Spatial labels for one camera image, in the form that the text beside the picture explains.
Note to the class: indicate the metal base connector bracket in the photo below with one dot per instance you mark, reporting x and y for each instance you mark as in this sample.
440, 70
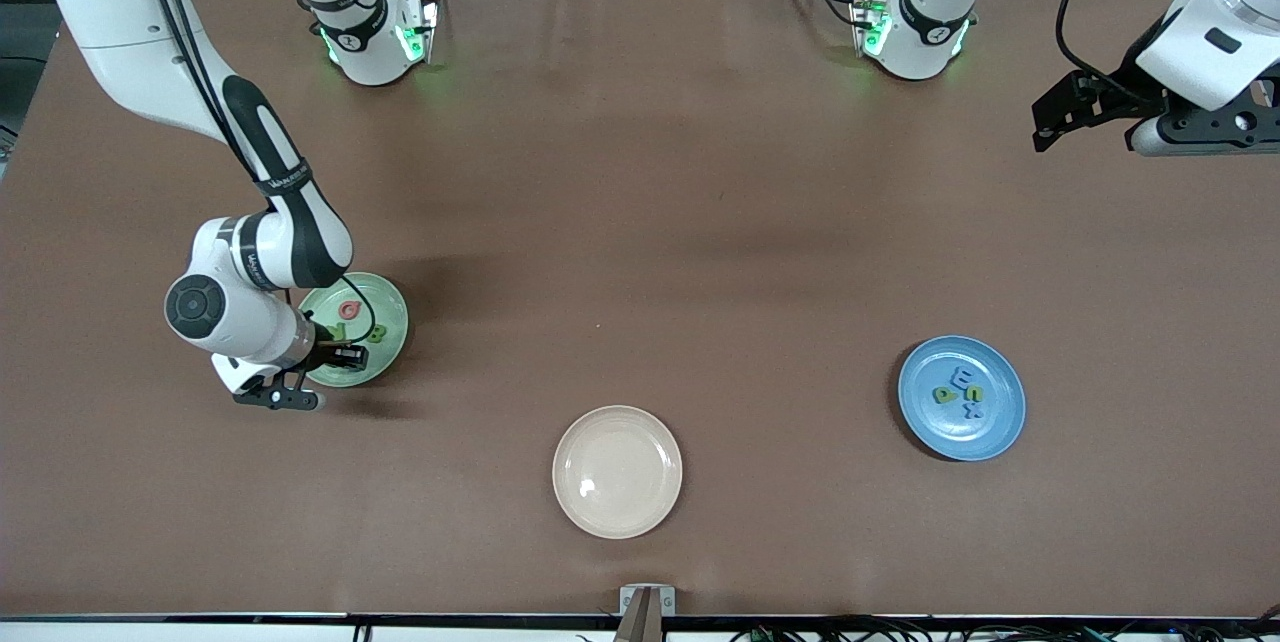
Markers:
862, 17
428, 22

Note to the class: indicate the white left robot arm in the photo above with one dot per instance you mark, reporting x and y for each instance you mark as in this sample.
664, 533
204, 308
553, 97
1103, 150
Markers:
925, 57

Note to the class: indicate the green plate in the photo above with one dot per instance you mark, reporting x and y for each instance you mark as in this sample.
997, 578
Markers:
390, 307

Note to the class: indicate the small metal mounting bracket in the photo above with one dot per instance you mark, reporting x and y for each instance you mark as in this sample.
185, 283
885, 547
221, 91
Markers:
627, 594

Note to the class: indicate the pink foam letter Q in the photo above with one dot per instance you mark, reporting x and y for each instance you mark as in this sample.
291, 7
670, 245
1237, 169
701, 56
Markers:
343, 310

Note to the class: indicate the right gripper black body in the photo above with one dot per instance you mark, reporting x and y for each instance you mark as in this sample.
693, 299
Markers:
326, 352

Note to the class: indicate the large table cover mat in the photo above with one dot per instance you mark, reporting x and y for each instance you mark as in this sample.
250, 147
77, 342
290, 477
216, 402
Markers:
640, 172

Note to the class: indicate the blue foam letter m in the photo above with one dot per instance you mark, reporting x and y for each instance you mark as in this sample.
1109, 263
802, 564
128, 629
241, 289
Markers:
966, 378

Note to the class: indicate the beige plate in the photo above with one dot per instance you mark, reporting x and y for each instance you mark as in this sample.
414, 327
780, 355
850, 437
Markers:
617, 472

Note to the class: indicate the green foam letter p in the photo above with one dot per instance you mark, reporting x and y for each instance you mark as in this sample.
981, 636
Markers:
943, 395

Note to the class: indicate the blue foam letter x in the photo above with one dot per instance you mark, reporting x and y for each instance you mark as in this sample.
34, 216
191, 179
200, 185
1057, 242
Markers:
972, 412

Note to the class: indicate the green foam letter B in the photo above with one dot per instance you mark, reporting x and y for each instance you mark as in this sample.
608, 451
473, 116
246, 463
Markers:
376, 332

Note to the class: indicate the blue plate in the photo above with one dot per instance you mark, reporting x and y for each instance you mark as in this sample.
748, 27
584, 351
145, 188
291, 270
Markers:
1000, 422

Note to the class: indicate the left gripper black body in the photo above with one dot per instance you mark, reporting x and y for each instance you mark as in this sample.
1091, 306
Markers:
1113, 93

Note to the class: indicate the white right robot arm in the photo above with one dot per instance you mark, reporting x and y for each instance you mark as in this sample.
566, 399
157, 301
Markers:
110, 12

